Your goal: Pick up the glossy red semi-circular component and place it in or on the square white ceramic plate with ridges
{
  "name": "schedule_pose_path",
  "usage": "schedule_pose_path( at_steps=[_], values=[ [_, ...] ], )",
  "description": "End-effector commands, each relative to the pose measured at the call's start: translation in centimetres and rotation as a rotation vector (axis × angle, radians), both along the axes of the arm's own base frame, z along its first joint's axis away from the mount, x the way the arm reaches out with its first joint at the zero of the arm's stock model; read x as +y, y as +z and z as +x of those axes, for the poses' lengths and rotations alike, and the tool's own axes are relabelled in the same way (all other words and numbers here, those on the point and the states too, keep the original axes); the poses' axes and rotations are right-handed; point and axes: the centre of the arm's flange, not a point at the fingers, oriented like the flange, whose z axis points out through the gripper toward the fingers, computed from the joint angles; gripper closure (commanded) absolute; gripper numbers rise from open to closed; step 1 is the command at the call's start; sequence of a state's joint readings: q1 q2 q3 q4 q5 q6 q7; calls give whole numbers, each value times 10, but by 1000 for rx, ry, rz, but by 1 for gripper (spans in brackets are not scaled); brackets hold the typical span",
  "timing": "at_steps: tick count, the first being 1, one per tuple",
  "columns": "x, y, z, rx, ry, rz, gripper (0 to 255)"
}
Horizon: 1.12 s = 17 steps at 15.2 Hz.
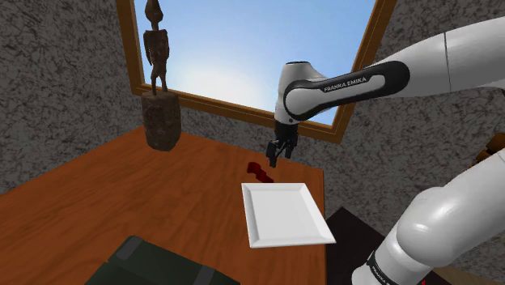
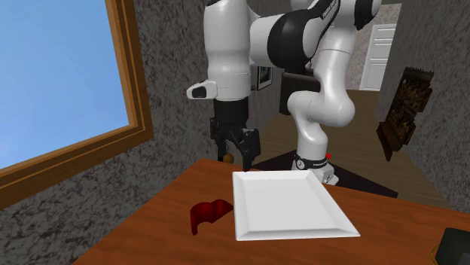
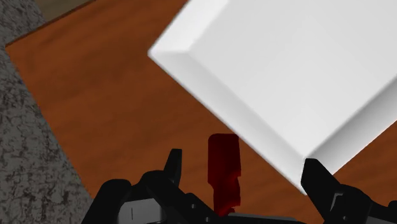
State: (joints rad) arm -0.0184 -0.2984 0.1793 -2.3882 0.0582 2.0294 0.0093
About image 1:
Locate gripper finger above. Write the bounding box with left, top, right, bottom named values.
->
left=265, top=140, right=282, bottom=169
left=282, top=140, right=297, bottom=160

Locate dark red block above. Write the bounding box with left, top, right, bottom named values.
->
left=246, top=160, right=275, bottom=185

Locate white square plate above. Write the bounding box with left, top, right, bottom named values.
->
left=240, top=181, right=337, bottom=249

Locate dark robot stand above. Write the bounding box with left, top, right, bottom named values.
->
left=325, top=206, right=452, bottom=285

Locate wooden framed window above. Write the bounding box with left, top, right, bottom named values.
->
left=115, top=0, right=398, bottom=146

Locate brown wooden figure statue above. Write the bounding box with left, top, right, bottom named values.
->
left=140, top=0, right=183, bottom=152

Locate brown wooden table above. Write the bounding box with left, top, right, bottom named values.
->
left=0, top=125, right=328, bottom=285

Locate dark green box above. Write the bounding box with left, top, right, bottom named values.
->
left=84, top=235, right=241, bottom=285

